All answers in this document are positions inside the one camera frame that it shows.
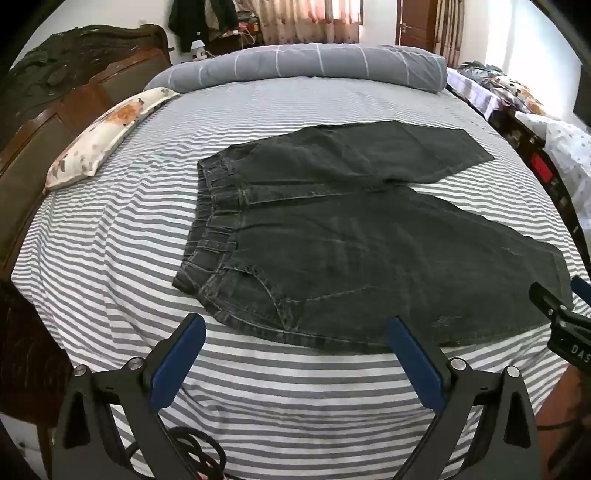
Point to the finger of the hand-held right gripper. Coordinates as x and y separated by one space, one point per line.
551 304
582 288

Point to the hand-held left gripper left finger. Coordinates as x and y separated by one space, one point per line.
179 362

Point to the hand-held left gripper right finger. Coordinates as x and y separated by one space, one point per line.
415 364

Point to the black denim pants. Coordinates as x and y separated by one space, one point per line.
346 240

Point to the red box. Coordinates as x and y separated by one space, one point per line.
540 167

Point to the white patterned cloth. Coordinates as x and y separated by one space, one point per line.
568 152

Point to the grey white striped bed sheet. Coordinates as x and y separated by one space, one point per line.
138 221

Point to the pile of bedding at right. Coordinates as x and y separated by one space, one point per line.
512 134

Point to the floral blanket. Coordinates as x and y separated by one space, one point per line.
508 87

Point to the floral pillow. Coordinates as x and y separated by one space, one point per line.
101 134

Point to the wooden headboard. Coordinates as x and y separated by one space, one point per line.
69 106

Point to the brown wooden door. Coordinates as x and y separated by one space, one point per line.
415 23

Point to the small white figure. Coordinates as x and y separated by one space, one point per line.
198 50

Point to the grey rolled duvet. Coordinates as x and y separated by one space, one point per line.
323 62

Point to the dark hanging clothes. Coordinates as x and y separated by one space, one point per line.
198 23

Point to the patterned curtain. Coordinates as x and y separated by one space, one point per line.
300 18

